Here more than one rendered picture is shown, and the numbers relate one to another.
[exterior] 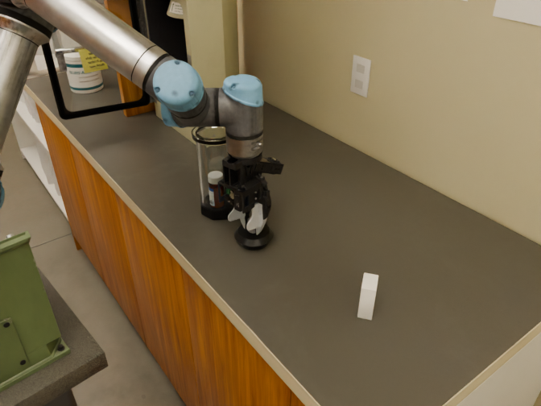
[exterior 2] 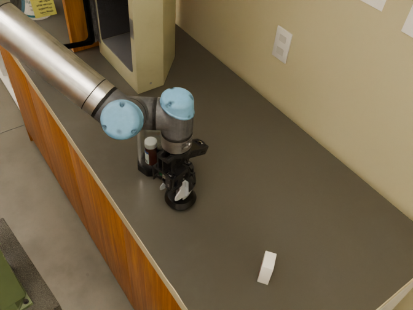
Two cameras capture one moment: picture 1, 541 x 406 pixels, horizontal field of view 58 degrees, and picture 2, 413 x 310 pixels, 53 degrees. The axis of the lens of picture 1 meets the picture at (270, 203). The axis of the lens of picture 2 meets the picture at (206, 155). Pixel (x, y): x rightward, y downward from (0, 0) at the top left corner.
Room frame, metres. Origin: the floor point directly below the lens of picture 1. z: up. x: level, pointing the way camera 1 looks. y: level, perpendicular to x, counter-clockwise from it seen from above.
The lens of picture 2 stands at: (0.17, 0.01, 1.92)
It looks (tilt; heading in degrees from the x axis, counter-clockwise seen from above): 46 degrees down; 357
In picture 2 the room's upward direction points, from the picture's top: 6 degrees clockwise
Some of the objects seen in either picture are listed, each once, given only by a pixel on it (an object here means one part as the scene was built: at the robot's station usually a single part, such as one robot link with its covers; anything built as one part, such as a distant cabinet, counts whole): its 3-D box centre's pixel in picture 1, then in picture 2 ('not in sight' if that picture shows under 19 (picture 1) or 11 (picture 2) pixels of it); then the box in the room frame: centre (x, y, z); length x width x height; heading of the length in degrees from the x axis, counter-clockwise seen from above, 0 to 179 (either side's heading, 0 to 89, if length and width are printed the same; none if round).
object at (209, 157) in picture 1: (216, 169); (152, 138); (1.05, 0.13, 1.06); 0.11 x 0.11 x 0.21
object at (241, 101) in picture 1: (241, 106); (176, 114); (0.90, 0.06, 1.29); 0.09 x 0.08 x 0.11; 91
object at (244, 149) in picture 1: (245, 142); (177, 139); (0.90, 0.05, 1.21); 0.08 x 0.08 x 0.05
